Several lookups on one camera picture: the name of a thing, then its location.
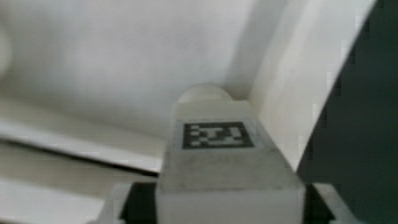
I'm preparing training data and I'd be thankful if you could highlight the white square tabletop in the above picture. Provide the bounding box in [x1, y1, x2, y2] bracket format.
[0, 0, 376, 171]

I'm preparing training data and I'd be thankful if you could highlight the white L-shaped obstacle fence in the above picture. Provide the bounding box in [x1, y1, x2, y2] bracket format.
[0, 144, 154, 224]

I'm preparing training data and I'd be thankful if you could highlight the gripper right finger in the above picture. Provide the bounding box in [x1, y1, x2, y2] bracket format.
[302, 183, 367, 224]

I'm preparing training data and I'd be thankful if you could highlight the white table leg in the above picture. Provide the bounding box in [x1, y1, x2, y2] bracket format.
[154, 99, 307, 224]

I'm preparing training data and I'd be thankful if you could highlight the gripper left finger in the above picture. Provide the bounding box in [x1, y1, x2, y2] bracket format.
[87, 182, 158, 224]

